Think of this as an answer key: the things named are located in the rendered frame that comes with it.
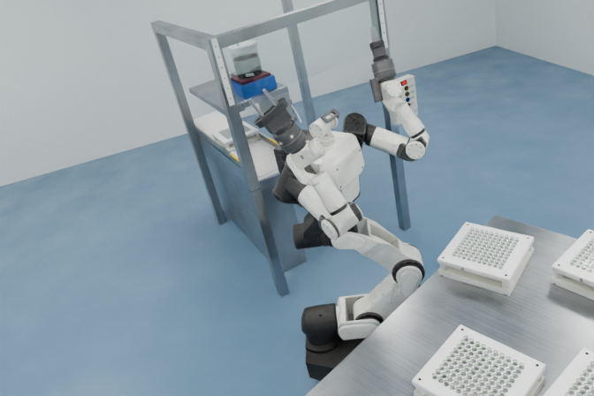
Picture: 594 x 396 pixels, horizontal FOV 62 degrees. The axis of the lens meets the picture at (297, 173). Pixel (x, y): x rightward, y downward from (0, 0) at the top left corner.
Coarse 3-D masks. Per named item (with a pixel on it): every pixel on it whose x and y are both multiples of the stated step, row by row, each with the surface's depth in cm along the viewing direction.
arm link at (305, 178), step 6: (288, 156) 165; (288, 162) 164; (294, 168) 164; (294, 174) 165; (300, 174) 164; (306, 174) 167; (312, 174) 169; (318, 174) 167; (324, 174) 164; (300, 180) 165; (306, 180) 164; (312, 180) 163; (318, 180) 163; (312, 186) 166
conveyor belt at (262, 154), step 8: (216, 112) 394; (200, 120) 385; (208, 120) 381; (216, 120) 378; (224, 120) 374; (200, 128) 369; (208, 128) 366; (216, 128) 362; (224, 128) 359; (248, 144) 324; (256, 144) 321; (264, 144) 318; (232, 152) 318; (256, 152) 310; (264, 152) 307; (272, 152) 305; (256, 160) 300; (264, 160) 297; (272, 160) 295; (256, 168) 290; (264, 168) 288; (272, 168) 286; (264, 176) 283; (272, 176) 286
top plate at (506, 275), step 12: (468, 228) 184; (480, 228) 182; (492, 228) 181; (456, 240) 179; (528, 240) 171; (444, 252) 175; (516, 252) 167; (444, 264) 172; (456, 264) 168; (468, 264) 167; (480, 264) 166; (492, 264) 164; (516, 264) 162; (492, 276) 161; (504, 276) 159
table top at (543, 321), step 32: (512, 224) 192; (544, 256) 173; (448, 288) 169; (480, 288) 166; (544, 288) 160; (416, 320) 160; (448, 320) 157; (480, 320) 154; (512, 320) 152; (544, 320) 149; (576, 320) 147; (352, 352) 154; (384, 352) 151; (416, 352) 149; (544, 352) 140; (576, 352) 138; (320, 384) 146; (352, 384) 144; (384, 384) 142; (544, 384) 131
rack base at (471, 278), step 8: (528, 256) 171; (440, 272) 174; (448, 272) 172; (456, 272) 171; (464, 272) 171; (520, 272) 166; (464, 280) 169; (472, 280) 167; (480, 280) 166; (488, 280) 165; (496, 280) 164; (512, 280) 163; (488, 288) 164; (496, 288) 162; (504, 288) 160; (512, 288) 161
